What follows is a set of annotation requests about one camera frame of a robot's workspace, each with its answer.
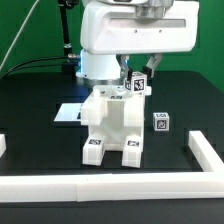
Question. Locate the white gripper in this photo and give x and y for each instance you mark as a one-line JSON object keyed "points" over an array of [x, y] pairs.
{"points": [[110, 27]]}

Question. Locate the white L-shaped fence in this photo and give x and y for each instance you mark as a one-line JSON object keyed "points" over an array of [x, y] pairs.
{"points": [[208, 183]]}

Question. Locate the white block at left edge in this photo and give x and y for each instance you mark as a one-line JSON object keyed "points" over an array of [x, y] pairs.
{"points": [[2, 144]]}

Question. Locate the white marker base plate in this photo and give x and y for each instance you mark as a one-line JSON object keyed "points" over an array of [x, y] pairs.
{"points": [[68, 112]]}

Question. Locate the white chair back frame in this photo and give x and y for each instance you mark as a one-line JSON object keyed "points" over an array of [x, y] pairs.
{"points": [[116, 103]]}

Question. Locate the white chair seat part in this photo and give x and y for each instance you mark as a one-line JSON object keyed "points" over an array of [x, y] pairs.
{"points": [[115, 133]]}

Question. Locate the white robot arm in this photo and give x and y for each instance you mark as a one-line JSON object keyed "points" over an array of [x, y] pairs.
{"points": [[105, 68]]}

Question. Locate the black vertical pole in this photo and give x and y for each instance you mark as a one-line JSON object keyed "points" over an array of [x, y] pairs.
{"points": [[68, 67]]}

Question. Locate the white tagged cube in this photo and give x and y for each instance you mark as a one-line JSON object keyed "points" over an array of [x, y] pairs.
{"points": [[135, 82], [161, 121]]}

